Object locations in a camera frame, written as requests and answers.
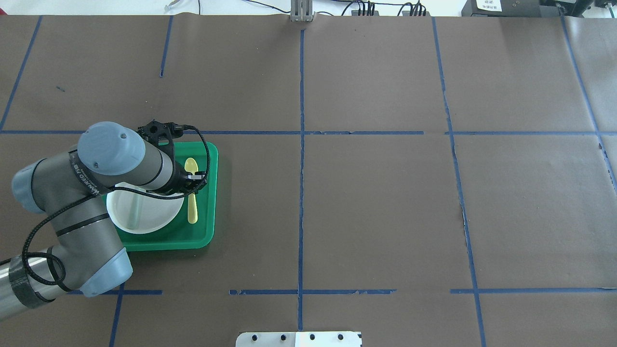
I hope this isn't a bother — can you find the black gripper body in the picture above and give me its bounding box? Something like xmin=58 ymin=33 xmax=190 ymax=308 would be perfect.
xmin=167 ymin=170 xmax=193 ymax=196

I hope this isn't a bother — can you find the yellow plastic spoon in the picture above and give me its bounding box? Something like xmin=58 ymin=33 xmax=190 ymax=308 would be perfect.
xmin=184 ymin=157 xmax=199 ymax=224

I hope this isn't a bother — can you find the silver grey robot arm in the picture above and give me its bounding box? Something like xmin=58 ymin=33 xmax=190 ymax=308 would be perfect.
xmin=1 ymin=120 xmax=210 ymax=321

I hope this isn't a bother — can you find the green plastic tray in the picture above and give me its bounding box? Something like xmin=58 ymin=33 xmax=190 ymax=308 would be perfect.
xmin=115 ymin=143 xmax=218 ymax=252

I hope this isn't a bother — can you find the white round plate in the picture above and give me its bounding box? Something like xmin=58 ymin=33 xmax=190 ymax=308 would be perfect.
xmin=105 ymin=190 xmax=185 ymax=235

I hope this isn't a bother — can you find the brown paper table cover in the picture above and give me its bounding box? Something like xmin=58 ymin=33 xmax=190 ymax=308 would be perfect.
xmin=1 ymin=14 xmax=616 ymax=347

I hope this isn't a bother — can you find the black computer box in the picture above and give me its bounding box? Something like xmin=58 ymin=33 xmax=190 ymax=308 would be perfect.
xmin=461 ymin=0 xmax=541 ymax=17

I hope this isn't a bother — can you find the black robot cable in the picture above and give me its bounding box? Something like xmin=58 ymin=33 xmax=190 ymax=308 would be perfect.
xmin=21 ymin=124 xmax=211 ymax=300

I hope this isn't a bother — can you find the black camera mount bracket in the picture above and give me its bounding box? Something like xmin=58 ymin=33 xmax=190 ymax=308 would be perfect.
xmin=136 ymin=120 xmax=185 ymax=160

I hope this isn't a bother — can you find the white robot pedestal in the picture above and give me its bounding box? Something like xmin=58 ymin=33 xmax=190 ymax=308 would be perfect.
xmin=235 ymin=330 xmax=363 ymax=347

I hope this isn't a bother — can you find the aluminium frame post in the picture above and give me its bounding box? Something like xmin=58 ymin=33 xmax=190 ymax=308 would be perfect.
xmin=290 ymin=0 xmax=315 ymax=22

